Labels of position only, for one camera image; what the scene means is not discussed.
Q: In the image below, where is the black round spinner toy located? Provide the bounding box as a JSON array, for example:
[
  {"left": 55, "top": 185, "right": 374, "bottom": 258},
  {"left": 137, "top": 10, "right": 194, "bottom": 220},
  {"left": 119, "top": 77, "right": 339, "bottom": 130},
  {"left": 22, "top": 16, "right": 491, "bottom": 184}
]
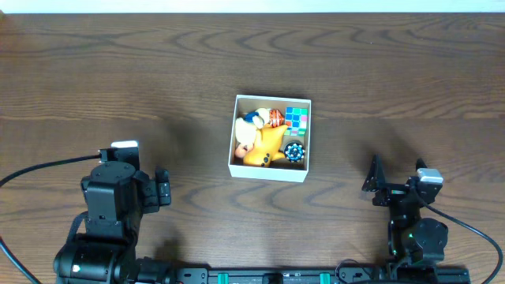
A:
[{"left": 283, "top": 141, "right": 305, "bottom": 163}]

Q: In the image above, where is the white cardboard box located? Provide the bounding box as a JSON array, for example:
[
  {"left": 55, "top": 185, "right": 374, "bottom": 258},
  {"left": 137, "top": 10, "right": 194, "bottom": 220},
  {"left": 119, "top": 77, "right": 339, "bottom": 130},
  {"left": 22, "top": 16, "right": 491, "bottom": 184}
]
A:
[{"left": 228, "top": 95, "right": 312, "bottom": 182}]

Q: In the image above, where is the colourful puzzle cube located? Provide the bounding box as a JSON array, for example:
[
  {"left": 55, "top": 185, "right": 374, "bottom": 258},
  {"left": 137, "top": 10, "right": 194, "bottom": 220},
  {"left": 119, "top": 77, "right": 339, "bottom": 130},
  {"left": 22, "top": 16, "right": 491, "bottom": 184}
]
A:
[{"left": 284, "top": 107, "right": 309, "bottom": 136}]

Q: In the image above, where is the plush duck toy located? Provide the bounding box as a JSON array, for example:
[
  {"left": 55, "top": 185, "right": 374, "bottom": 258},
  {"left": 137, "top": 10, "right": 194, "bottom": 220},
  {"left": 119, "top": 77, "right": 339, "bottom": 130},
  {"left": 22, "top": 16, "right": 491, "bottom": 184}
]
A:
[{"left": 234, "top": 108, "right": 270, "bottom": 159}]

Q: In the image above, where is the orange yellow rubber toy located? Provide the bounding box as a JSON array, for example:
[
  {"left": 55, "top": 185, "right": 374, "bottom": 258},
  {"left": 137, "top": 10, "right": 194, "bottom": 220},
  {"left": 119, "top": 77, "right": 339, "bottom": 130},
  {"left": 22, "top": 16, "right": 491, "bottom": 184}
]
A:
[{"left": 243, "top": 125, "right": 288, "bottom": 167}]

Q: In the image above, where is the orange round spinner toy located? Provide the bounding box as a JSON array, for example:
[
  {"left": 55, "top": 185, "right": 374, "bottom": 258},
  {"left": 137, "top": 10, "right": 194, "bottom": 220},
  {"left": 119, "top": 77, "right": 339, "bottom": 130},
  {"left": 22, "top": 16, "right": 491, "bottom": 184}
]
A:
[{"left": 269, "top": 109, "right": 285, "bottom": 128}]

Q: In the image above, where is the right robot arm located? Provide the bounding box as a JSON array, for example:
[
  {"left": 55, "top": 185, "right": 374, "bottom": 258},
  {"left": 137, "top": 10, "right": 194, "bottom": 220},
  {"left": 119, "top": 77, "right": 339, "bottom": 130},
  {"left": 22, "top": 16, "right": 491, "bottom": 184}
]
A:
[{"left": 362, "top": 155, "right": 448, "bottom": 279}]

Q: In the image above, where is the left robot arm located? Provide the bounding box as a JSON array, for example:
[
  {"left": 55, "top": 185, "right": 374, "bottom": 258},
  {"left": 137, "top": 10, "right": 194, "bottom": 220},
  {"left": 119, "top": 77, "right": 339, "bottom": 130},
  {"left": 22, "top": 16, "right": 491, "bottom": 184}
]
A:
[{"left": 54, "top": 162, "right": 176, "bottom": 283}]

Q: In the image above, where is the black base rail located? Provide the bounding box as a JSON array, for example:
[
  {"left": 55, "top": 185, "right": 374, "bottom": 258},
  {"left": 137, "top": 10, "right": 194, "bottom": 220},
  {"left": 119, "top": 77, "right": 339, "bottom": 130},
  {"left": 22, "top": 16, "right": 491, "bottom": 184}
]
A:
[{"left": 136, "top": 258, "right": 471, "bottom": 284}]

